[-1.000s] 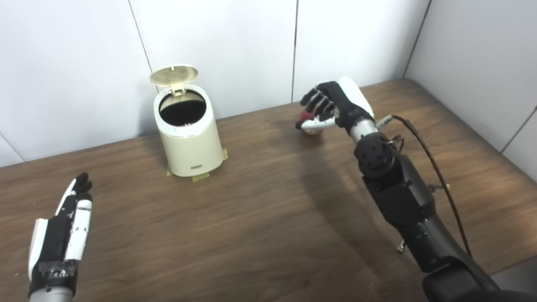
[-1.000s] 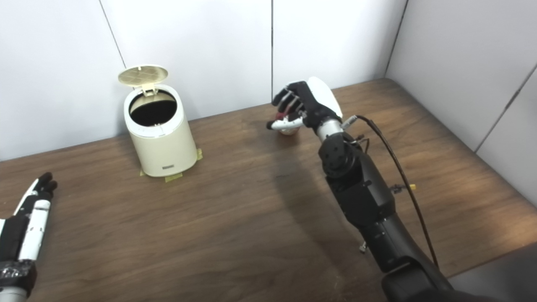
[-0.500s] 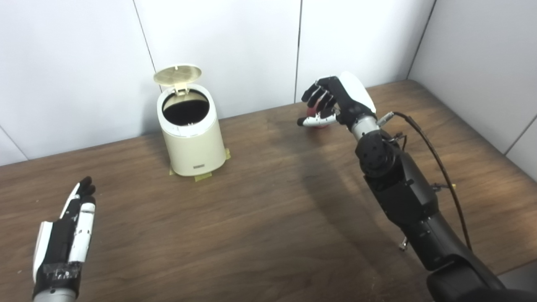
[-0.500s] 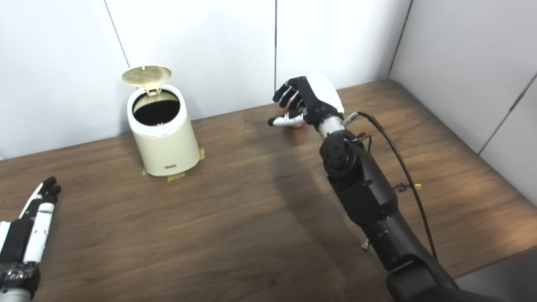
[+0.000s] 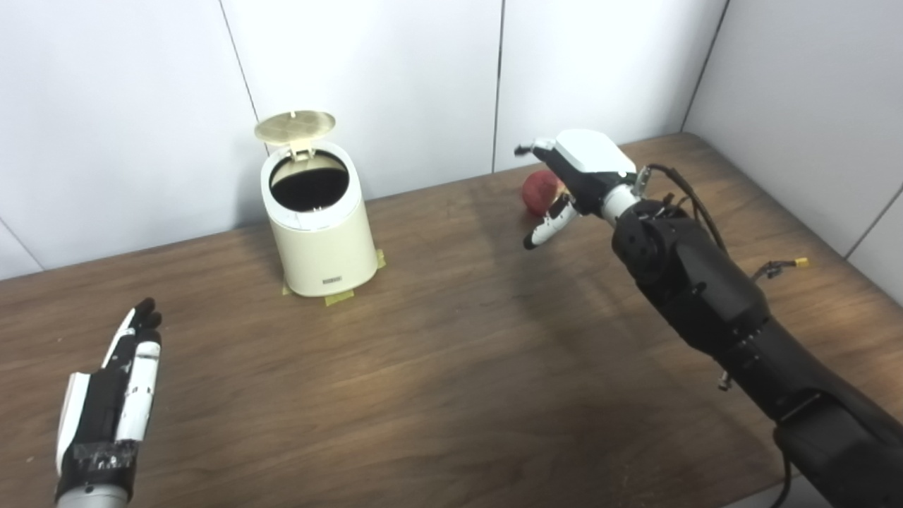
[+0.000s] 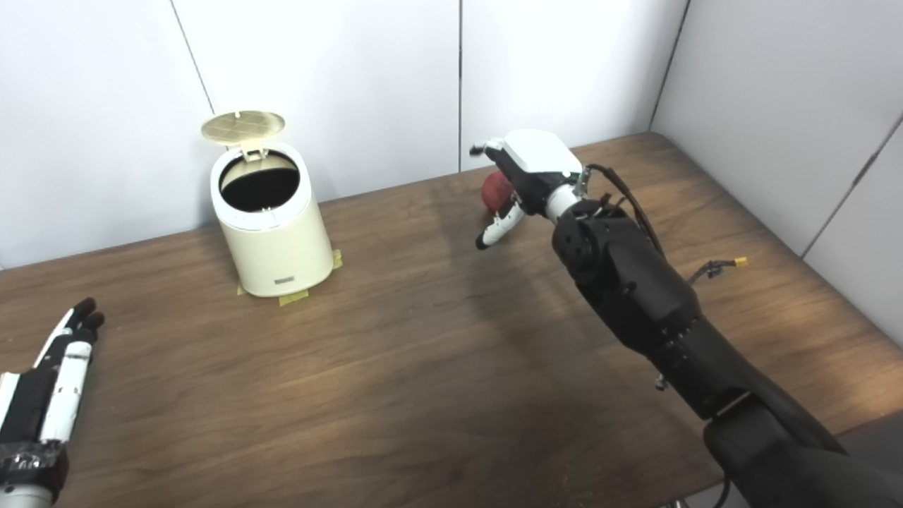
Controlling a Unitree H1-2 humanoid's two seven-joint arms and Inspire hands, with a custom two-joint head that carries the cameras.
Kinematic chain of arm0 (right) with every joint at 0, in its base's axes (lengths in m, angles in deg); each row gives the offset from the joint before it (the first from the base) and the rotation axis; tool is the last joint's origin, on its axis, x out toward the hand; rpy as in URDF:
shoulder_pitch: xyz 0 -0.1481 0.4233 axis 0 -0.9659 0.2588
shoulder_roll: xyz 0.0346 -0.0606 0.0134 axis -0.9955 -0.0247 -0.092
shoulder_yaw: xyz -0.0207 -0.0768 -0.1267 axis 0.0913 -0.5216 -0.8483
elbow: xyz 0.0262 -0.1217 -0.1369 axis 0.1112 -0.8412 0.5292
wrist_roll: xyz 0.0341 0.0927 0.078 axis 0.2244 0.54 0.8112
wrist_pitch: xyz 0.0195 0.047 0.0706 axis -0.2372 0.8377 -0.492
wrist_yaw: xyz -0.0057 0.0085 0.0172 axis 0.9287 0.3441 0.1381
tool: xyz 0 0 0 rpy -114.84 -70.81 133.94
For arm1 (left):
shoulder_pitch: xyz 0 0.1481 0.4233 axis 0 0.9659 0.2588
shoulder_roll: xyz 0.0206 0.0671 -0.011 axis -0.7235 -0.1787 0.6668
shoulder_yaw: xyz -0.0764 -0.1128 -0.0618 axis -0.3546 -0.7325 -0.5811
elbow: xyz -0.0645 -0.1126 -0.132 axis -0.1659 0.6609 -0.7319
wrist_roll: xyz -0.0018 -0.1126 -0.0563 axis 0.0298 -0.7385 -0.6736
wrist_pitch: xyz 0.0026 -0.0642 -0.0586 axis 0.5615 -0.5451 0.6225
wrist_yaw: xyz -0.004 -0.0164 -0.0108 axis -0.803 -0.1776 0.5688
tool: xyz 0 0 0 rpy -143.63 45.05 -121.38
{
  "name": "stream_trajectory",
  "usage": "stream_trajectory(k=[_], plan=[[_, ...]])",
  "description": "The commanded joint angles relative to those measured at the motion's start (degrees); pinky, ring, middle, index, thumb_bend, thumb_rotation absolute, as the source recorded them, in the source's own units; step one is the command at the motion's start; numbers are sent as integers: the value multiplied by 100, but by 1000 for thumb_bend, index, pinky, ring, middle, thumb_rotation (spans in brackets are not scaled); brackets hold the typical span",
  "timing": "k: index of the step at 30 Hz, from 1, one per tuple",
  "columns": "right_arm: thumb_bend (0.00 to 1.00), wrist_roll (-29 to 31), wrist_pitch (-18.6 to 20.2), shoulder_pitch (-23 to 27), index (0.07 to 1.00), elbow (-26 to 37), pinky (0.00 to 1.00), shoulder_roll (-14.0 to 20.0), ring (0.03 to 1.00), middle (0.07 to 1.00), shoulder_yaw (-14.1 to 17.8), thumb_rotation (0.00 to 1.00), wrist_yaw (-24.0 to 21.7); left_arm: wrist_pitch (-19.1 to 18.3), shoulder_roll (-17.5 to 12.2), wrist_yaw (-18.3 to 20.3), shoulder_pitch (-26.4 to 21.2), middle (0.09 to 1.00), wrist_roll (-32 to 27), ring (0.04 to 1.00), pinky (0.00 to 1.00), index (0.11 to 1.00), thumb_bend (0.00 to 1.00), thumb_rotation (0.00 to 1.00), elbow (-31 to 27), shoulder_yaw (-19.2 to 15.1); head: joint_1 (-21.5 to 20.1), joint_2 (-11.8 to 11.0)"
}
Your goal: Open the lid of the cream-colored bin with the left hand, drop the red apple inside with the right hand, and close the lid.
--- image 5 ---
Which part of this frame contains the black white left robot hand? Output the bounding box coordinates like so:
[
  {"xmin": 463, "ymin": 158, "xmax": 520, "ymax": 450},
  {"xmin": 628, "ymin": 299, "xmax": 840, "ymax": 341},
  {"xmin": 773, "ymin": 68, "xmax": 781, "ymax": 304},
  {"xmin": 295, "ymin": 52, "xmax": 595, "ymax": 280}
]
[{"xmin": 55, "ymin": 297, "xmax": 163, "ymax": 498}]

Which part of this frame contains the cream-colored round bin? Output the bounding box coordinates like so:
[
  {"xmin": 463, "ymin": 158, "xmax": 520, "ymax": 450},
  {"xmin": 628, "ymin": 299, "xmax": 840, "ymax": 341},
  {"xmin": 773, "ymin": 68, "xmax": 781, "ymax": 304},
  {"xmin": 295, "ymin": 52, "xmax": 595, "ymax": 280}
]
[{"xmin": 260, "ymin": 141, "xmax": 380, "ymax": 298}]

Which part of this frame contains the beige round bin lid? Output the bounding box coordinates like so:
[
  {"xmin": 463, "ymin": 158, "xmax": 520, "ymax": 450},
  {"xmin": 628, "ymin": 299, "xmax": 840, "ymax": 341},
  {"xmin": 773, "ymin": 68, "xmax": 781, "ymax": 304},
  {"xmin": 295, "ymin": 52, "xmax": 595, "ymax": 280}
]
[{"xmin": 254, "ymin": 110, "xmax": 337, "ymax": 162}]

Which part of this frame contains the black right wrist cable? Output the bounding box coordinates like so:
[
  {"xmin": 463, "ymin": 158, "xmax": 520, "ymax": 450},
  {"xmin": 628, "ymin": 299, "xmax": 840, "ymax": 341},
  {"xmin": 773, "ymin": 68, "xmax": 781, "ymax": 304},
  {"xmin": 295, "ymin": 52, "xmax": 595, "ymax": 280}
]
[{"xmin": 635, "ymin": 164, "xmax": 794, "ymax": 508}]

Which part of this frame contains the red apple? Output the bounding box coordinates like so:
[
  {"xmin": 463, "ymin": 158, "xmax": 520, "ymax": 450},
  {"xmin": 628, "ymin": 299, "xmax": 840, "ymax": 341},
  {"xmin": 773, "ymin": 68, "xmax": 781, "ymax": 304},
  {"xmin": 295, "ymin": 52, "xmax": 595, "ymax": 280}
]
[{"xmin": 521, "ymin": 170, "xmax": 565, "ymax": 217}]

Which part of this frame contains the thin cable with yellow plug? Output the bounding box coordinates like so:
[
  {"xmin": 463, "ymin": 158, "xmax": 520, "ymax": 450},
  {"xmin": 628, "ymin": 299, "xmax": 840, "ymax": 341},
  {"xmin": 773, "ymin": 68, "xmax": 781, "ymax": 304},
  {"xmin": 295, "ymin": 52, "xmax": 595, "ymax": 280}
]
[{"xmin": 751, "ymin": 258, "xmax": 810, "ymax": 283}]

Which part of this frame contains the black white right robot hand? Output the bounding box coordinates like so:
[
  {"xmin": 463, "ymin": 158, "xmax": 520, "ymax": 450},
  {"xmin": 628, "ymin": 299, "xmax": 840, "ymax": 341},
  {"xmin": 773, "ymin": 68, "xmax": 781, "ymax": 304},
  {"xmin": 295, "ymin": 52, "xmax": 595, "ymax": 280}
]
[{"xmin": 514, "ymin": 129, "xmax": 639, "ymax": 250}]

